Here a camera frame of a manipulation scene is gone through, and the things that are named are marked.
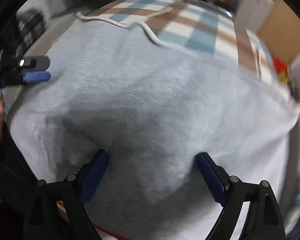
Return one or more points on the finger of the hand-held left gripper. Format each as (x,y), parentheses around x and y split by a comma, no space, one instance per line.
(37,63)
(37,77)

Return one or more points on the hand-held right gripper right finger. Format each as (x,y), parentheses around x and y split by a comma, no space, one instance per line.
(212,180)

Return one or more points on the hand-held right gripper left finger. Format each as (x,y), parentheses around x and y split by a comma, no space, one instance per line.
(95,177)

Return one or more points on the grey printed hoodie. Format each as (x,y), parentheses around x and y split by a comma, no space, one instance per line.
(152,105)

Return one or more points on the person's left forearm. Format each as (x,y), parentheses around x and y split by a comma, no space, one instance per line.
(7,170)

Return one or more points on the dark plaid cloth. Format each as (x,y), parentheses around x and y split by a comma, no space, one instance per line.
(30,30)

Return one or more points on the orange plastic bag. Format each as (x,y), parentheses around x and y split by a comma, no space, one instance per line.
(280,68)

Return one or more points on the blue brown checkered rug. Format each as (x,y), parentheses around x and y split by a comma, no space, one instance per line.
(190,30)

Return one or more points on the wooden door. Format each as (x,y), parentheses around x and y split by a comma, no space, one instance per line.
(285,27)

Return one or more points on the white upright suitcase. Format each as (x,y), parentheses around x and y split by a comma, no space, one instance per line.
(255,5)

